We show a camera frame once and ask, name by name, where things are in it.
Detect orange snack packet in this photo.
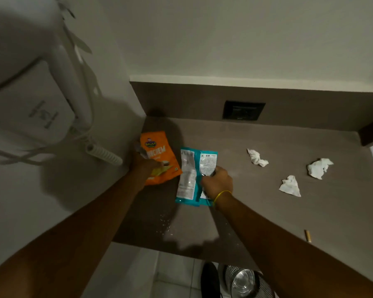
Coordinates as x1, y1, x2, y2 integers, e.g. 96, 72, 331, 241
139, 131, 183, 186

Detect white wall hair dryer unit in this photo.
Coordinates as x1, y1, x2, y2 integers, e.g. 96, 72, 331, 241
0, 0, 79, 148

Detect teal snack packet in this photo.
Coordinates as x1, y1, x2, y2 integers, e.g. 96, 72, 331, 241
175, 147, 218, 207

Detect black bin lid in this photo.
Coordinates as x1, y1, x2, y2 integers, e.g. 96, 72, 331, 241
200, 262, 222, 298

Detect person's left hand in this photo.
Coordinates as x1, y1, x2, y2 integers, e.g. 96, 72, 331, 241
130, 150, 164, 184

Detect crumpled white tissue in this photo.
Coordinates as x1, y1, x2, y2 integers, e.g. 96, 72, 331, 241
279, 175, 302, 198
247, 148, 269, 167
307, 158, 334, 180

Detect yellow wristband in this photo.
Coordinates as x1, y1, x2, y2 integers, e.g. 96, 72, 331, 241
213, 190, 233, 208

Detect white coiled cord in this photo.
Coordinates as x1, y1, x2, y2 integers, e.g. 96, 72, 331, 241
69, 126, 124, 166

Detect black wall socket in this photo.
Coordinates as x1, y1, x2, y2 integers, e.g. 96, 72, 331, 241
222, 100, 266, 121

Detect person's left forearm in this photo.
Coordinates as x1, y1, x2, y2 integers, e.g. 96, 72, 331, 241
0, 174, 145, 298

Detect person's right hand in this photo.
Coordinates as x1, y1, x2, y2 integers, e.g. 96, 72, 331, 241
200, 166, 234, 200

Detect white hair dryer handle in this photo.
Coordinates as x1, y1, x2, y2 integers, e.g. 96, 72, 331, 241
46, 43, 94, 131

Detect scattered white crumbs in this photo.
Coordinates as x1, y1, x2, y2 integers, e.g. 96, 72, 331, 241
156, 213, 175, 237

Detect steel waste bin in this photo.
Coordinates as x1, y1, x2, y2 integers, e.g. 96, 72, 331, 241
223, 265, 276, 298

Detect person's right forearm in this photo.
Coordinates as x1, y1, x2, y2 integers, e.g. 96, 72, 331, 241
214, 193, 373, 298

